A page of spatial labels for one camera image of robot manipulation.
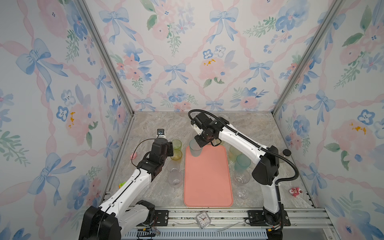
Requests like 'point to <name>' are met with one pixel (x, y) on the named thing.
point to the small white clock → (203, 219)
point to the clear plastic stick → (230, 226)
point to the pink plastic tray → (207, 182)
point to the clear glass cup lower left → (174, 178)
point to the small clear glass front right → (242, 192)
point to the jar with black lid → (286, 152)
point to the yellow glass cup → (177, 155)
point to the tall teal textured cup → (195, 149)
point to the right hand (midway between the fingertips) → (200, 139)
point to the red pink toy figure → (295, 191)
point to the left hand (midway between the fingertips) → (167, 141)
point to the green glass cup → (176, 144)
